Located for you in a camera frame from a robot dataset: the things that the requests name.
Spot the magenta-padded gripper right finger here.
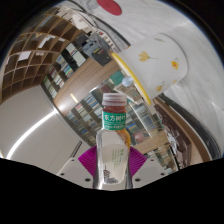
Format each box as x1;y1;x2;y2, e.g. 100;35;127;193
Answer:
127;146;168;190

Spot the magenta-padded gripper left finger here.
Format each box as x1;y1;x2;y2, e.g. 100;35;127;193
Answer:
56;145;100;190

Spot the clear green-labelled drink bottle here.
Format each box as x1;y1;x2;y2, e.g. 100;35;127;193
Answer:
95;92;132;191

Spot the wide wooden bookshelf with books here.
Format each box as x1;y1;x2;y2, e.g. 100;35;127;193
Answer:
64;71;168;148

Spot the long ceiling light strip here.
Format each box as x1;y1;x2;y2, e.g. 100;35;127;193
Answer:
5;109;58;160

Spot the pale blue spoon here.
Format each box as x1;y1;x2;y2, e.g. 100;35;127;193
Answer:
121;76;135;88

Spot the narrow wooden bookshelf with books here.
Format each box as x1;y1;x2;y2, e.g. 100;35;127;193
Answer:
41;42;92;100

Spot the white yellow-rimmed flower cup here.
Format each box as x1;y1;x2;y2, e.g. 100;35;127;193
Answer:
110;32;189;106

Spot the wooden cubby shelf unit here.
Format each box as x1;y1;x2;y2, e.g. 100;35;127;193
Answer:
1;6;88;105

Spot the dark grey building model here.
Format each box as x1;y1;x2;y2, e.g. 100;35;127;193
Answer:
75;31;113;66

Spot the flat round red coaster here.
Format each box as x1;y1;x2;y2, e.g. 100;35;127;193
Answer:
96;0;123;17

